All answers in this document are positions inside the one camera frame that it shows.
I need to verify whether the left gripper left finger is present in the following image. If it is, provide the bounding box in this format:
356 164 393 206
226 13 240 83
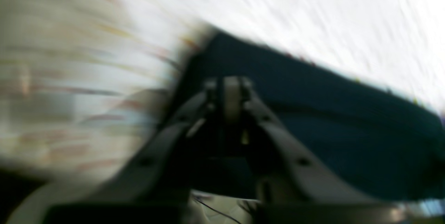
43 78 225 224

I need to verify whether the terrazzo patterned tablecloth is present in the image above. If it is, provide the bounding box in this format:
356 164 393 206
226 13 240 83
0 0 445 183

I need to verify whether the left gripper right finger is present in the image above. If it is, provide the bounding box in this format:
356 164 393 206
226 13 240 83
224 76 407 224

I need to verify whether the black t-shirt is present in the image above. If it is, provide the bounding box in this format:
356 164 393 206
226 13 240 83
166 33 445 200

